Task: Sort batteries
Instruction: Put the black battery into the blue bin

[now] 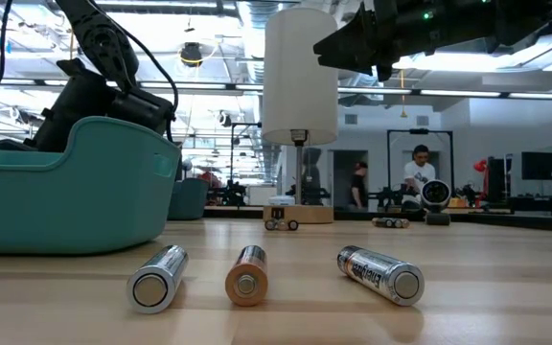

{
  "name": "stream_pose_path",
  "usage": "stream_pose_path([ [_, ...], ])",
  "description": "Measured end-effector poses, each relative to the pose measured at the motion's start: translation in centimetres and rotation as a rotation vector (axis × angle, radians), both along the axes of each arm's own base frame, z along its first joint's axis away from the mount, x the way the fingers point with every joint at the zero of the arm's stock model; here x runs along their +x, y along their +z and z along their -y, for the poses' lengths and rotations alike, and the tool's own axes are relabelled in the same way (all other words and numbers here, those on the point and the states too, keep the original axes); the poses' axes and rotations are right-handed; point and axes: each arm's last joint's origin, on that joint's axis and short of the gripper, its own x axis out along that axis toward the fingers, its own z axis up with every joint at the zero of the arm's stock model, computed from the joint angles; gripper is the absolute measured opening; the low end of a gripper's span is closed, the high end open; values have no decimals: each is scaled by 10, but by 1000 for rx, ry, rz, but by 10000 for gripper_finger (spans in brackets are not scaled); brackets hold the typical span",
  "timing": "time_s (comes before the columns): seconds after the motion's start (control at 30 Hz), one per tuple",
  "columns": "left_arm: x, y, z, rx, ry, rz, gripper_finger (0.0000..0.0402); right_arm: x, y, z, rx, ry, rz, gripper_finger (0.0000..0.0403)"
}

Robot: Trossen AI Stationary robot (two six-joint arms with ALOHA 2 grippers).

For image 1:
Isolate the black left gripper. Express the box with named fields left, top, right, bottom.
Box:
left=0, top=57, right=124, bottom=153

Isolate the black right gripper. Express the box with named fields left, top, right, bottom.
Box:
left=312, top=0, right=502, bottom=82

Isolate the light teal plastic bin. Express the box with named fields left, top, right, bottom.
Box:
left=0, top=116, right=181, bottom=255

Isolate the silver black battery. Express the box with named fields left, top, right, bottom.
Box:
left=126, top=244, right=190, bottom=315

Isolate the silver Energizer battery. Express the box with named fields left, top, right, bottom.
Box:
left=336, top=244, right=426, bottom=307

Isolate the white shade wooden lamp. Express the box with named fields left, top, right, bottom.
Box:
left=262, top=7, right=339, bottom=225

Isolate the black webcam on stand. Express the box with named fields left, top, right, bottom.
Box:
left=419, top=179, right=452, bottom=226

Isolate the dark teal plastic bin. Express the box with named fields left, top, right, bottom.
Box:
left=166, top=176, right=210, bottom=221

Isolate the black frame stand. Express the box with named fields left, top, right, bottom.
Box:
left=386, top=127, right=454, bottom=212

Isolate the black wall monitor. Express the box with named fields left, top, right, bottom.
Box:
left=520, top=151, right=552, bottom=181

